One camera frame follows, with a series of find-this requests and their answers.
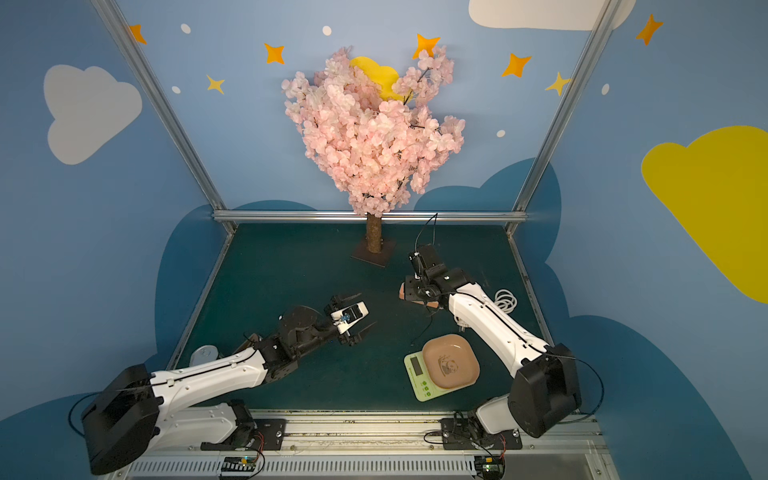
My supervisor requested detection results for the green electronic scale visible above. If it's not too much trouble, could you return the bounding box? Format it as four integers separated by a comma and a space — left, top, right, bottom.
403, 352, 457, 402

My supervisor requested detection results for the metal frame rail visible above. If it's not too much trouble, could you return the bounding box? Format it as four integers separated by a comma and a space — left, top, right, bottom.
89, 0, 625, 236

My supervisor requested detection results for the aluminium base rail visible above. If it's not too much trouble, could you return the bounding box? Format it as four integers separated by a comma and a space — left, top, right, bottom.
110, 410, 619, 479

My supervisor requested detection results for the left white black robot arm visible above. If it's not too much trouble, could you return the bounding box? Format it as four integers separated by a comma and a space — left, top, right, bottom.
81, 295, 369, 476

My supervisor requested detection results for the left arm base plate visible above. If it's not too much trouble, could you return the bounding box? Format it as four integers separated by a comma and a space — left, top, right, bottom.
200, 419, 287, 453

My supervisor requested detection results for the pink cherry blossom tree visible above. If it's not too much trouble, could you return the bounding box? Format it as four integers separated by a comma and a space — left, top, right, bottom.
281, 46, 465, 264

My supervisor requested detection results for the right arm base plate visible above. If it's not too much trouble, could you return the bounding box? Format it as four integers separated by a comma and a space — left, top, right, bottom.
439, 417, 523, 451

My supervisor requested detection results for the black usb cable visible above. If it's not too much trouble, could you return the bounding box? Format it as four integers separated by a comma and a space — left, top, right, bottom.
410, 304, 442, 347

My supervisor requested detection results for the orange power strip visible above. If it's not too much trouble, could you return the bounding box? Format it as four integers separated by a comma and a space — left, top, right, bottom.
398, 283, 440, 309

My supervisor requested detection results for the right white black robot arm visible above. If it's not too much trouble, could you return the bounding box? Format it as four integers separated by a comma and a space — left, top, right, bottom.
403, 244, 582, 438

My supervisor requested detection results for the pink square plate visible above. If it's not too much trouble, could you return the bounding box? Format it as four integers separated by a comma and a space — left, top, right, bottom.
421, 334, 480, 390

